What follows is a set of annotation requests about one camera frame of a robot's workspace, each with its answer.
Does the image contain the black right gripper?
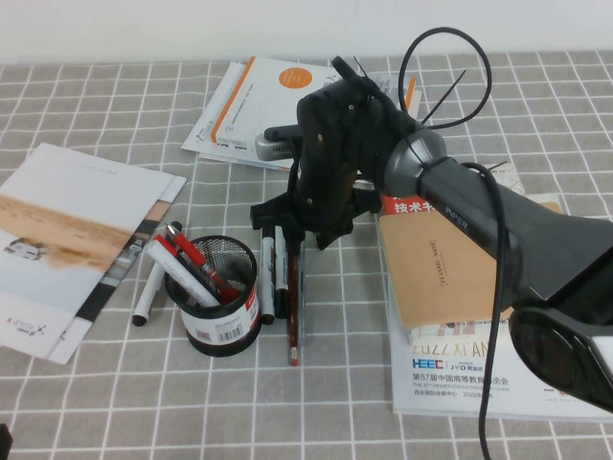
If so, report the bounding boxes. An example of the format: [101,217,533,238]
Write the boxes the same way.
[250,56,419,255]

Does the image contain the red gel pen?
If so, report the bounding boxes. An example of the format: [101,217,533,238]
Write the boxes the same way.
[165,221,240,304]

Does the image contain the black mesh pen holder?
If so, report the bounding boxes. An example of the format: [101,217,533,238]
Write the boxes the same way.
[164,234,263,357]

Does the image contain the red capped pen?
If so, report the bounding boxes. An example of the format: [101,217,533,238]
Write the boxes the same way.
[152,232,186,260]

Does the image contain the black white whiteboard marker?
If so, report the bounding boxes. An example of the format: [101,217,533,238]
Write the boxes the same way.
[261,224,278,326]
[273,228,290,320]

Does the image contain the dark red pencil with eraser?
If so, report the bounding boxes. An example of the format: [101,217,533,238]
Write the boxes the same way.
[286,253,300,367]

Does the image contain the red book white title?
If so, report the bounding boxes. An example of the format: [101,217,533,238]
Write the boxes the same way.
[377,189,440,218]

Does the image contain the white book beige pages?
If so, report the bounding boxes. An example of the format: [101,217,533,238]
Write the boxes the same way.
[198,88,423,174]

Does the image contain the tan kraft notebook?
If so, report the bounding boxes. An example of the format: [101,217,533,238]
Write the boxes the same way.
[375,198,564,344]

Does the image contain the white marker grey print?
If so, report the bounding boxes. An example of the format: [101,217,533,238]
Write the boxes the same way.
[146,239,222,308]

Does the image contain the white orange ROS book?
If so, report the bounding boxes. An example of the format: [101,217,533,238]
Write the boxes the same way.
[210,57,418,174]

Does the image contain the thin white booklet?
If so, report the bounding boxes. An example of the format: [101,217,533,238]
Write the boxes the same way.
[180,61,250,167]

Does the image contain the grey checkered tablecloth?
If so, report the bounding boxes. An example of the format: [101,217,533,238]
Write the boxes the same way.
[0,50,613,460]

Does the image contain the white marker black cap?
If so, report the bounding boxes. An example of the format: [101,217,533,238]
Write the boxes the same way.
[131,258,167,329]

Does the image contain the white show catalogue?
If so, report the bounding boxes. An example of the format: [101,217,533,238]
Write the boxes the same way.
[385,193,613,424]

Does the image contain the white brochure with photos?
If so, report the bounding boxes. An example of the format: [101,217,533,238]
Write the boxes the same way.
[47,174,188,366]

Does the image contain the map print booklet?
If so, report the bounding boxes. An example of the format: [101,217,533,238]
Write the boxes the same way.
[481,162,528,198]

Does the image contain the desert car brochure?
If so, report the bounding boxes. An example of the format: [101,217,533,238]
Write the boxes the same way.
[0,142,176,360]

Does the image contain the silver grey wrist camera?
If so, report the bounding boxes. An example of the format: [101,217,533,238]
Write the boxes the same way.
[255,125,302,165]

